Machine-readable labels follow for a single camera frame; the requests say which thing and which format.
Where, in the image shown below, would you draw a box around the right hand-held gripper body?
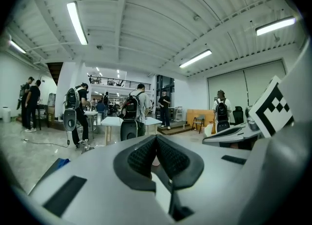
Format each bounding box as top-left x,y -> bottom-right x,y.
202,75 -> 295,150

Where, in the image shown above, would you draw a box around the blue cloth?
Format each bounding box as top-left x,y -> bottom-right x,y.
56,158 -> 72,170

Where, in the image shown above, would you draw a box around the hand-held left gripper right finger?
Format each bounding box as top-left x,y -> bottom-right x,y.
156,135 -> 205,191

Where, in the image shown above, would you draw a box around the black floor cable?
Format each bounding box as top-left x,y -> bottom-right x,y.
22,138 -> 71,148

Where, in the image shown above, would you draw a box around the black office chair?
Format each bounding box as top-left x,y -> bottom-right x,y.
232,106 -> 245,125

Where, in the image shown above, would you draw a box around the long ceiling light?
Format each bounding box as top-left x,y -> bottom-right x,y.
9,40 -> 27,55
179,49 -> 213,69
255,16 -> 297,37
66,1 -> 89,46

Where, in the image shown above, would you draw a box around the black mezzanine railing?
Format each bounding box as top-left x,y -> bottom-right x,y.
88,76 -> 152,90

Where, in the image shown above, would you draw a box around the black folding chair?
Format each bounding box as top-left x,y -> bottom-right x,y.
191,115 -> 206,134

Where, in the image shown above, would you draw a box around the grey roller blinds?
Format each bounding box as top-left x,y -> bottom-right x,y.
206,59 -> 286,123

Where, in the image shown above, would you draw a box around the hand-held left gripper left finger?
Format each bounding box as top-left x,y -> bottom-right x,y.
113,135 -> 157,192

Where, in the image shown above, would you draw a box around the white plastic container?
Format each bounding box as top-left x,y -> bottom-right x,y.
2,106 -> 12,123

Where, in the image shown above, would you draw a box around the grey oval device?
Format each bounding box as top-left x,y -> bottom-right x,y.
120,119 -> 140,142
63,108 -> 78,132

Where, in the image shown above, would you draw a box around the white table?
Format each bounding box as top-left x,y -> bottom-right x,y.
100,116 -> 162,146
83,110 -> 99,140

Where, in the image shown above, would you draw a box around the black backpack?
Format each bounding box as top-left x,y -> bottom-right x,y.
118,91 -> 144,120
214,98 -> 229,123
64,87 -> 80,110

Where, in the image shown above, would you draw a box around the wooden platform step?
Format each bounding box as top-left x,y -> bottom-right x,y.
157,123 -> 194,136

